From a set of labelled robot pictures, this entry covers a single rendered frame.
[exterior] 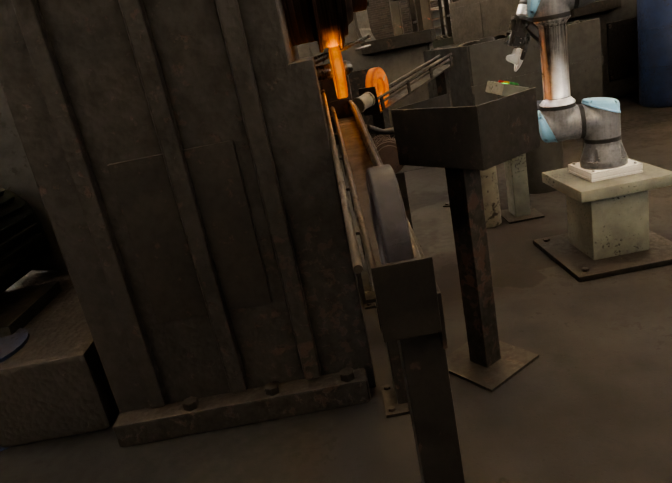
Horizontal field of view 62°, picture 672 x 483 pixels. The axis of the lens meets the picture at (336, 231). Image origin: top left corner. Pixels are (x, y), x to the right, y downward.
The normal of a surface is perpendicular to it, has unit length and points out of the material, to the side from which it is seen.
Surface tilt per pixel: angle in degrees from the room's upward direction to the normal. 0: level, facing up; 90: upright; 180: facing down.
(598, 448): 0
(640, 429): 0
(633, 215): 90
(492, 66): 90
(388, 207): 50
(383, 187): 33
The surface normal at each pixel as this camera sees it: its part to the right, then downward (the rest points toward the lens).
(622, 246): 0.06, 0.30
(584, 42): 0.29, 0.25
